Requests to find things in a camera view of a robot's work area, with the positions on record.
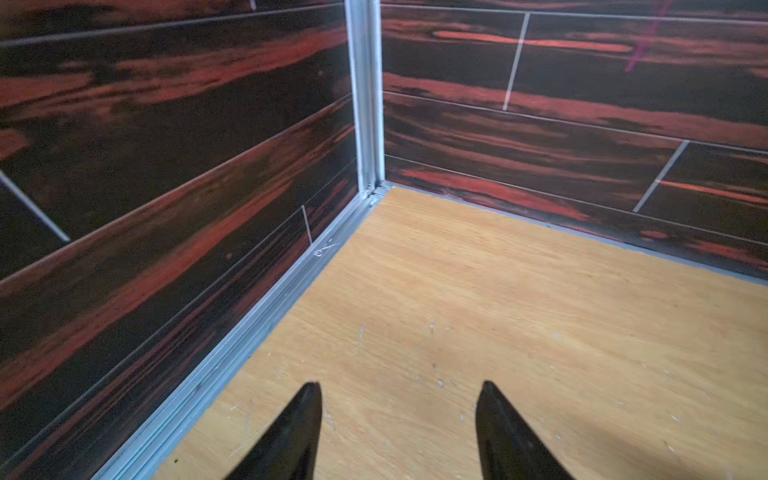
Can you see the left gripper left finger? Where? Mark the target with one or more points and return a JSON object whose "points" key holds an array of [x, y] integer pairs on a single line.
{"points": [[288, 448]]}

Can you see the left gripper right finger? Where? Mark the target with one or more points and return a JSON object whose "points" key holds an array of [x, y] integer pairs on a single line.
{"points": [[508, 447]]}

